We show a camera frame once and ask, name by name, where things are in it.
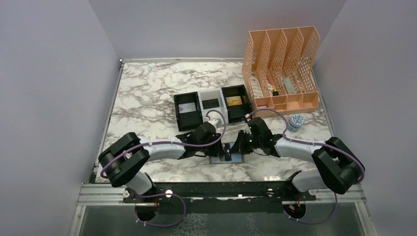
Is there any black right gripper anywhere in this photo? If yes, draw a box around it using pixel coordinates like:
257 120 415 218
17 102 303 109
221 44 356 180
230 129 262 153

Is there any grey card holder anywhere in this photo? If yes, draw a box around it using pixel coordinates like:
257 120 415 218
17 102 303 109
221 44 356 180
209 142 244 164

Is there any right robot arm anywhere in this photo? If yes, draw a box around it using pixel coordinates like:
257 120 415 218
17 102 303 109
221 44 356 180
230 118 364 200

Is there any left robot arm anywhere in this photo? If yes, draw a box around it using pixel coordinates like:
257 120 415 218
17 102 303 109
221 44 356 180
98 121 223 202

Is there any black card in white bin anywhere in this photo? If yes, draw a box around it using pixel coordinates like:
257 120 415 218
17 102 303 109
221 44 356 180
202 99 220 109

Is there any gold card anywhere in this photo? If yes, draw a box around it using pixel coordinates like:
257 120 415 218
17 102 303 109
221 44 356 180
226 96 243 106

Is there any black right bin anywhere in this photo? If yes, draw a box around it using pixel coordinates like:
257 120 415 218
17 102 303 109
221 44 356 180
221 85 252 123

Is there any black bin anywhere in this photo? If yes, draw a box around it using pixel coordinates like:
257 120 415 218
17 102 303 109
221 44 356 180
173 92 203 132
221 85 252 123

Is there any white middle bin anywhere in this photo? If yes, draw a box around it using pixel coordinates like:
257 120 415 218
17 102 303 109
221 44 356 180
197 88 229 124

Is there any black left bin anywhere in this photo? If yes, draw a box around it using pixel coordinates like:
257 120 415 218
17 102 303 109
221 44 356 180
173 92 203 132

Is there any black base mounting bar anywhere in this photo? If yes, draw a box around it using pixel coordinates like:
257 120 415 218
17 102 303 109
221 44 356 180
123 181 316 214

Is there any white item in organizer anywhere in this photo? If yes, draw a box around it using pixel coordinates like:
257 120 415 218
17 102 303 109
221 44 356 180
250 75 264 98

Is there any blue white tape roll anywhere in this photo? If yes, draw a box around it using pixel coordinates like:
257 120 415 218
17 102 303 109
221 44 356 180
288 114 305 132

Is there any black yellow marker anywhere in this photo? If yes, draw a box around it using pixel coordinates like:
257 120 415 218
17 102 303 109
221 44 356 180
271 88 279 96

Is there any grey item in organizer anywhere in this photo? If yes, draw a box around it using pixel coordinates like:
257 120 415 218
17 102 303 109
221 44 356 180
283 77 297 94

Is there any peach file organizer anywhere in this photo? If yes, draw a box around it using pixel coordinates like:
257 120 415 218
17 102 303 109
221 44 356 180
242 26 321 117

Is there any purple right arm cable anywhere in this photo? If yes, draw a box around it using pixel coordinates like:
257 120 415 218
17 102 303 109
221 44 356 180
246 108 365 225

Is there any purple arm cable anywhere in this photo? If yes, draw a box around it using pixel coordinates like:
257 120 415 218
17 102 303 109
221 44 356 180
246 108 365 225
100 110 227 228

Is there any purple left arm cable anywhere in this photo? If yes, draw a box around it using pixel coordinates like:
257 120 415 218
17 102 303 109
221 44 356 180
100 110 227 228

